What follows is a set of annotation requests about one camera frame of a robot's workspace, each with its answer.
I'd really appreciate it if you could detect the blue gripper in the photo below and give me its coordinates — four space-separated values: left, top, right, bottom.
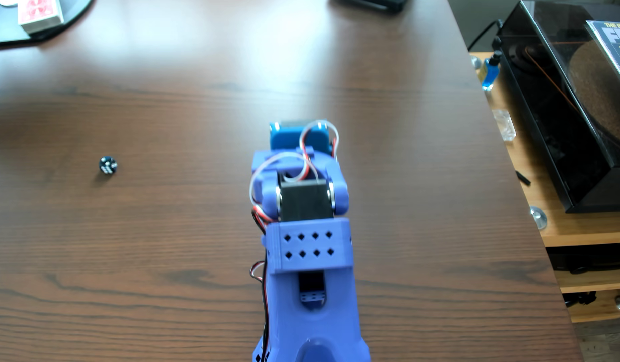
269 120 337 154

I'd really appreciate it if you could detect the flat black device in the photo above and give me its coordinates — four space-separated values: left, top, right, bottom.
330 0 409 14

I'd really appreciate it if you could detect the blue bottle with black cap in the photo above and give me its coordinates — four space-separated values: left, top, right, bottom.
479 50 504 92

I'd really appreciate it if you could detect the round dark desk mat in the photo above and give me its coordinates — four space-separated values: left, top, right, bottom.
0 0 95 47

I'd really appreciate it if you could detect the black turntable with dust cover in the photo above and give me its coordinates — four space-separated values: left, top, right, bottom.
492 0 620 213

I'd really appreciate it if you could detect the red playing card box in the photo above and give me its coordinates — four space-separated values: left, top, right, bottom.
17 0 65 35

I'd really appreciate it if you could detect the wooden shelf cabinet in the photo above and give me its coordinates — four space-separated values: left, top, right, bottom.
469 52 620 323

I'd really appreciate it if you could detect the brown cork platter mat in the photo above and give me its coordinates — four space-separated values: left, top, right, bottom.
567 40 620 150

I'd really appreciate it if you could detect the red white servo cable loop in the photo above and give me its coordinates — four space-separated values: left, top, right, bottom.
248 119 340 212

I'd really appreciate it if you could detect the red black white arm cable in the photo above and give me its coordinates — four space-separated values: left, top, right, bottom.
249 205 271 362

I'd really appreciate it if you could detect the black power cable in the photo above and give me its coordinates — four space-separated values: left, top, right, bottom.
467 19 505 52

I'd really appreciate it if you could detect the blue record sleeve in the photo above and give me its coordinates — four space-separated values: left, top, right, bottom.
585 20 620 97

